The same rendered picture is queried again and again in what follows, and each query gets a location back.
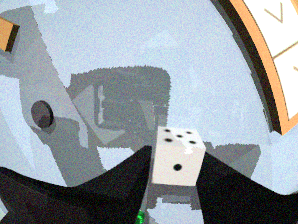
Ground orange square board track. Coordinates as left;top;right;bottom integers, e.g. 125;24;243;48
218;0;298;136

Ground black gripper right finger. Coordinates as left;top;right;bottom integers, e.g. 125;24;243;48
196;152;298;224

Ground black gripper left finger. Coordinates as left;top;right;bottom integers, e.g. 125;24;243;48
0;145;152;224

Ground orange rectangular tile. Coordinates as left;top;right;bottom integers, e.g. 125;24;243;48
0;18;20;52

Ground white die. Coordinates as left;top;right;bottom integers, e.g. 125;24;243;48
152;127;206;186

